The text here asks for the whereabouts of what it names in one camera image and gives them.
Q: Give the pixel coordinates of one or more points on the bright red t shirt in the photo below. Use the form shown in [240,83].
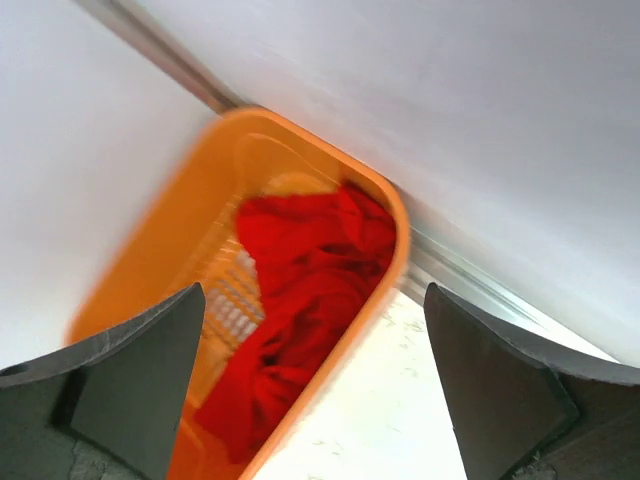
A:
[318,258]

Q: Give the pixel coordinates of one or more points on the orange plastic basket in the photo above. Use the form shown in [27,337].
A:
[198,454]

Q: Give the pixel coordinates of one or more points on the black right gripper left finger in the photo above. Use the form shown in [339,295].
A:
[106,407]

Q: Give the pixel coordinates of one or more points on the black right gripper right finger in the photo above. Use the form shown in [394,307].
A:
[525,407]

